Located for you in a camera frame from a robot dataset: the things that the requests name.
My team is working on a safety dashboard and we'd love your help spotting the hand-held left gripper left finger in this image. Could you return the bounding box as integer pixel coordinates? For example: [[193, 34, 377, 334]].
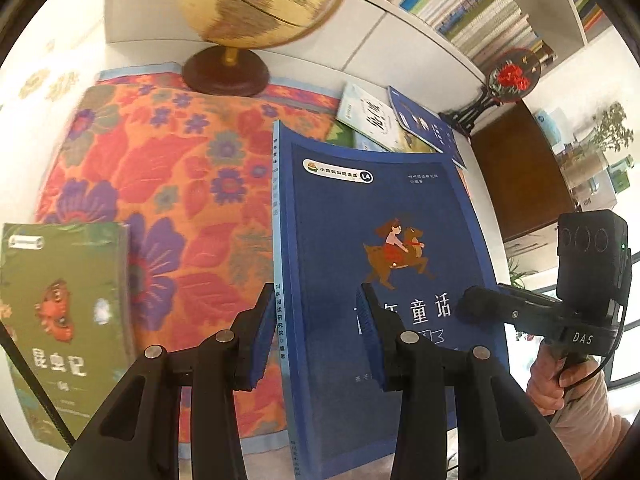
[[55, 284, 277, 480]]

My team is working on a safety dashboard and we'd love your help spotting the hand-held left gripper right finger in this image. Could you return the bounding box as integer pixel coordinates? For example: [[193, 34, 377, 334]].
[[361, 284, 583, 480]]

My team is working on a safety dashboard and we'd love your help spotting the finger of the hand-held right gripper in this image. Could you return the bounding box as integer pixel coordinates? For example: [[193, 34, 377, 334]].
[[459, 286, 521, 328], [497, 284, 558, 307]]

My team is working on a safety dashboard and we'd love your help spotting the blue book deer rider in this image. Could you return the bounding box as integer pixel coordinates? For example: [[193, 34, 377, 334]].
[[271, 120, 510, 480]]

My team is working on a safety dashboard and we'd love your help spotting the blue book white print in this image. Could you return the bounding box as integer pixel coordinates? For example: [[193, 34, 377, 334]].
[[387, 86, 468, 171]]

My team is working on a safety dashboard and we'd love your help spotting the olive green butterfly book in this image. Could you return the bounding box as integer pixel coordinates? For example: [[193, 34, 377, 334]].
[[0, 220, 137, 453]]

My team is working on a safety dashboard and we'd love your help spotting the pale storybook green hill cover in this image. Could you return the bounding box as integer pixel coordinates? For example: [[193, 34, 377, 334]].
[[336, 81, 436, 155]]

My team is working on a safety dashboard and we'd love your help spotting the person's right forearm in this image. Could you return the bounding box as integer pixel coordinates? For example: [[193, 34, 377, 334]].
[[550, 360, 632, 461]]

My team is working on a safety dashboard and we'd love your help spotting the row of colourful shelf books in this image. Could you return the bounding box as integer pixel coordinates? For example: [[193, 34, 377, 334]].
[[557, 0, 608, 33]]

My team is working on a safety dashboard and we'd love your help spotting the row of white green books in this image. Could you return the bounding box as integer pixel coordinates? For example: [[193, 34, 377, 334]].
[[400, 0, 557, 73]]

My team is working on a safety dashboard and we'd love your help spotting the person's right hand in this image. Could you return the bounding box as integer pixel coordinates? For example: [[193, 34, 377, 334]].
[[527, 342, 601, 415]]

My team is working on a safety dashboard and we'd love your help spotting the green floor plant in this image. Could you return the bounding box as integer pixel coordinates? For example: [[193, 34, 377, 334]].
[[502, 252, 538, 291]]

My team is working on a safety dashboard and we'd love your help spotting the green box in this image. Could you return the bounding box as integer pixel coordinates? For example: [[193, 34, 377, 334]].
[[607, 160, 632, 193]]

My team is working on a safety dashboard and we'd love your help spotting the dark wooden cabinet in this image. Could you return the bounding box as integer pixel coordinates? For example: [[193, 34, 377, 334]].
[[470, 100, 576, 243]]

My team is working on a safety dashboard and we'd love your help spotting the potted plant beige pot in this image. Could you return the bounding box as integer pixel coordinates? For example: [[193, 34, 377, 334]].
[[575, 102, 632, 176]]

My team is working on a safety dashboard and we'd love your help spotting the light blue box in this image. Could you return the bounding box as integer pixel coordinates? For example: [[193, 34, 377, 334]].
[[535, 107, 566, 143]]

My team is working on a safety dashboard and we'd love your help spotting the orange floral table cloth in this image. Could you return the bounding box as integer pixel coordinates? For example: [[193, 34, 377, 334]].
[[37, 62, 473, 463]]

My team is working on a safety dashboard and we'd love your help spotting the red flower fan ornament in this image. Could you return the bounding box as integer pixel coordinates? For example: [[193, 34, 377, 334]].
[[439, 47, 543, 138]]

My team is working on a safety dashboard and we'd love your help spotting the white bookshelf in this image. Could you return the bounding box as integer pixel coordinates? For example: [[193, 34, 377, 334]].
[[105, 0, 618, 111]]

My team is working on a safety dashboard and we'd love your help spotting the antique yellow desk globe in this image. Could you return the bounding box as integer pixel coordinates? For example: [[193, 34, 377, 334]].
[[177, 0, 349, 98]]

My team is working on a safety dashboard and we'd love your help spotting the left hand-held gripper cable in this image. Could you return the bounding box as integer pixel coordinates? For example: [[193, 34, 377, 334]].
[[0, 317, 76, 453]]

